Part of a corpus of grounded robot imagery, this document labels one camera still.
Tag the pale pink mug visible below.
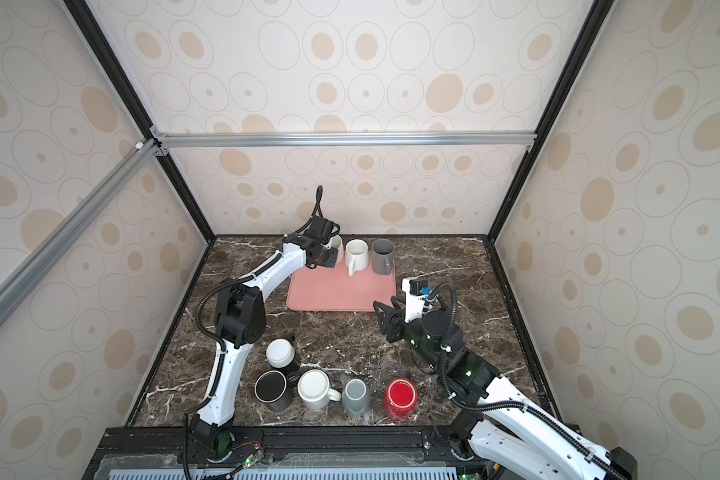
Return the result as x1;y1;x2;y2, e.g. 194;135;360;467
329;235;344;265

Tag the white mug with handle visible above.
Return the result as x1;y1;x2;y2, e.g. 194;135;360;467
344;239;370;277

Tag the pink rectangular tray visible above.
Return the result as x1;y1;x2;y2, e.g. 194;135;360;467
286;264;396;312

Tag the tall grey mug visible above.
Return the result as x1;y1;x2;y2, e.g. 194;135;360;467
371;239;395;276

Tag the white mug front row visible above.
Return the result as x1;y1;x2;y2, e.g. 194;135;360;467
297;369;342;411

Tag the white black upside-down mug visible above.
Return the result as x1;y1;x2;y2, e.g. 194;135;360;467
266;338;301;377

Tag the black mug white rim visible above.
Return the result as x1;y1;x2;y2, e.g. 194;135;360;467
254;370;293;412

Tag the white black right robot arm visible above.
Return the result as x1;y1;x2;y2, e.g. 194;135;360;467
373;298;638;479

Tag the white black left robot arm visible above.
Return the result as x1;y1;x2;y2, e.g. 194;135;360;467
183;213;340;458

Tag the small grey mug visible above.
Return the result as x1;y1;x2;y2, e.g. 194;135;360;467
341;379;371;417

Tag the red glass cup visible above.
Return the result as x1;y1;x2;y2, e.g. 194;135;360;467
384;378;419;422

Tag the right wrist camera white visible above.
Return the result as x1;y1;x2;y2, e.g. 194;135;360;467
402;277;433;324

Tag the silver aluminium rail back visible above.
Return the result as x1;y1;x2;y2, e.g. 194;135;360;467
156;131;537;148

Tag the silver aluminium rail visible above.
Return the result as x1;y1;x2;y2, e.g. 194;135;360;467
156;131;537;148
0;139;158;327

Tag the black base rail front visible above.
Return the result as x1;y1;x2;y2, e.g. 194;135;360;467
81;423;601;480

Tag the black frame post left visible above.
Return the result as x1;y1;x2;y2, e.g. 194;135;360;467
63;0;216;244

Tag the silver aluminium rail left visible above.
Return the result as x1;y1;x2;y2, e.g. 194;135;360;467
0;139;158;327

